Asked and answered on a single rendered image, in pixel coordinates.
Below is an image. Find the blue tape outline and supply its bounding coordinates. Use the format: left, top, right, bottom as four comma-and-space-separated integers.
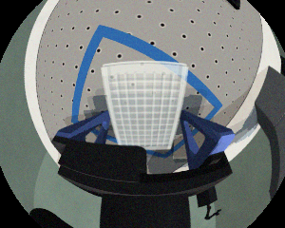
71, 25, 222, 158

